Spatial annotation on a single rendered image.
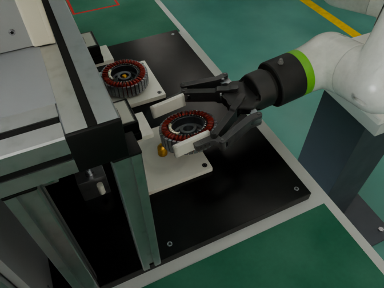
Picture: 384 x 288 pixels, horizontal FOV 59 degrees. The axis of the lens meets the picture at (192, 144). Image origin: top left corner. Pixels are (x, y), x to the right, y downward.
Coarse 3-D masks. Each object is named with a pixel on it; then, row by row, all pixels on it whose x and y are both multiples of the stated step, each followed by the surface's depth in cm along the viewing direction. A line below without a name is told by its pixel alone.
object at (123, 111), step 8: (120, 104) 57; (128, 104) 57; (120, 112) 56; (128, 112) 56; (128, 120) 55; (136, 120) 55; (144, 120) 60; (128, 128) 54; (136, 128) 55; (144, 128) 59; (136, 136) 56; (144, 136) 58; (152, 136) 59
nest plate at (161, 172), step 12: (156, 132) 72; (144, 144) 70; (156, 144) 70; (144, 156) 67; (156, 156) 67; (168, 156) 67; (192, 156) 67; (204, 156) 67; (156, 168) 65; (168, 168) 65; (180, 168) 65; (192, 168) 65; (204, 168) 65; (156, 180) 64; (168, 180) 64; (180, 180) 64; (156, 192) 63
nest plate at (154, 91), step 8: (144, 64) 88; (152, 80) 83; (152, 88) 81; (160, 88) 81; (112, 96) 79; (128, 96) 79; (136, 96) 79; (144, 96) 79; (152, 96) 79; (160, 96) 80; (136, 104) 78
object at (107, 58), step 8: (88, 32) 72; (88, 40) 70; (96, 40) 70; (88, 48) 68; (96, 48) 69; (104, 48) 75; (96, 56) 70; (104, 56) 73; (96, 64) 71; (104, 64) 72
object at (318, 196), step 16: (192, 48) 99; (208, 64) 93; (272, 144) 74; (288, 160) 71; (304, 176) 68; (320, 192) 66; (288, 208) 64; (304, 208) 64; (336, 208) 64; (256, 224) 61; (272, 224) 61; (352, 224) 61; (224, 240) 59; (240, 240) 59; (192, 256) 57; (208, 256) 57; (160, 272) 56
